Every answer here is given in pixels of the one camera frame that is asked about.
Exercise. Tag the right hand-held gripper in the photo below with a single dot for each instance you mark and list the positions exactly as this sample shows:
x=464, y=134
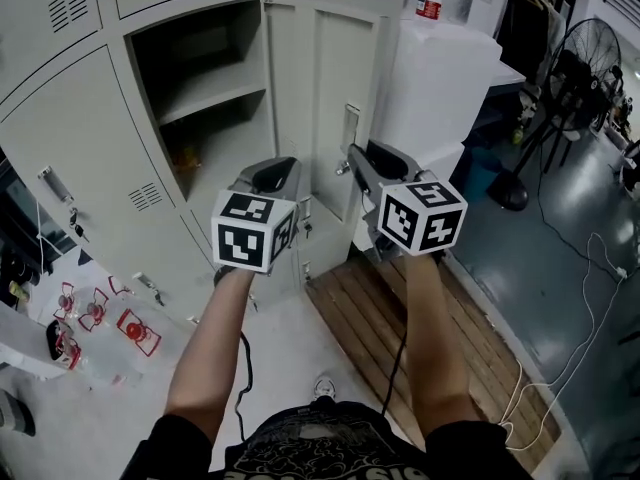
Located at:
x=440, y=228

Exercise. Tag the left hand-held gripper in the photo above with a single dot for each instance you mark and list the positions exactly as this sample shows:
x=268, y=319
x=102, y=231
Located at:
x=237, y=245

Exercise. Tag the person's right forearm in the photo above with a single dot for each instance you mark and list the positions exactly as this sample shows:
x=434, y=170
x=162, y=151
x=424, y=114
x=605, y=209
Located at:
x=435, y=358

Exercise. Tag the person's left forearm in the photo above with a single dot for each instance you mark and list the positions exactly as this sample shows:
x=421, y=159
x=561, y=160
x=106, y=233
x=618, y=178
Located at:
x=210, y=358

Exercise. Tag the bunch of keys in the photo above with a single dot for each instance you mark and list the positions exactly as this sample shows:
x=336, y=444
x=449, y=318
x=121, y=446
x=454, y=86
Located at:
x=307, y=228
x=158, y=298
x=79, y=229

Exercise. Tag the white foam box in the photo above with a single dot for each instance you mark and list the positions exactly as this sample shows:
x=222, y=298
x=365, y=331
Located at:
x=440, y=78
x=440, y=155

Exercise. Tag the orange snack bag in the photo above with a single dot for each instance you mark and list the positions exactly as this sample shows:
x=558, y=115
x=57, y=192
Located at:
x=186, y=158

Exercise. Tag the teal bin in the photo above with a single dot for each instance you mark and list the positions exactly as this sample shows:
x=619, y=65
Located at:
x=485, y=173

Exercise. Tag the black floor fan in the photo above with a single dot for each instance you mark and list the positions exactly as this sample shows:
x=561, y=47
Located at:
x=507, y=195

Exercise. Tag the wooden slat platform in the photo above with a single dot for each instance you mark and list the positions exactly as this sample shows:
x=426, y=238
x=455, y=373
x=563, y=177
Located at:
x=450, y=348

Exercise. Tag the dark blue cloth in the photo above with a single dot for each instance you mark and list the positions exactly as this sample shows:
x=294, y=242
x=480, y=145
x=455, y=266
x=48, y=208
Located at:
x=85, y=258

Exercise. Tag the clear jug bright red cap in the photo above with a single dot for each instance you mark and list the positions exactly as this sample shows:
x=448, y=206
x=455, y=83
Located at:
x=135, y=330

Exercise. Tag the person's right white shoe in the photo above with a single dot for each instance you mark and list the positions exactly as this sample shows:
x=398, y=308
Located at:
x=324, y=385

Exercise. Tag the person's black trousers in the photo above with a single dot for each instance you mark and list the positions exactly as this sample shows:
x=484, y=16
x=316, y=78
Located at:
x=325, y=401

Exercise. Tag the black framed glass window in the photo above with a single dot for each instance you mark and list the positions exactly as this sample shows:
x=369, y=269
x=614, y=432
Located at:
x=15, y=203

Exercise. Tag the black tumbler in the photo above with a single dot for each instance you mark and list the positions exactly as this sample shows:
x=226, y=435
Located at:
x=22, y=268

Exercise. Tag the small cream fan heater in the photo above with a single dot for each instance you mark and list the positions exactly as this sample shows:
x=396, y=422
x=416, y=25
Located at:
x=51, y=340

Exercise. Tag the yellow-green drink can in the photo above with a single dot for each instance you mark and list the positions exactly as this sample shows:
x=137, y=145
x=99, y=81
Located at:
x=19, y=291

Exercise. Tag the person's black printed T-shirt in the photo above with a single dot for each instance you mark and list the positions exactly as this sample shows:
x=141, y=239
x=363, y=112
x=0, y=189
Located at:
x=320, y=453

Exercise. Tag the white water dispenser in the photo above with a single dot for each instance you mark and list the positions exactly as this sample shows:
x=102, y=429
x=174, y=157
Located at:
x=22, y=328

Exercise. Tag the grey woven basket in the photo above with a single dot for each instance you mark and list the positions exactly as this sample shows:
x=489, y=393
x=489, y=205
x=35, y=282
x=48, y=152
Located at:
x=15, y=415

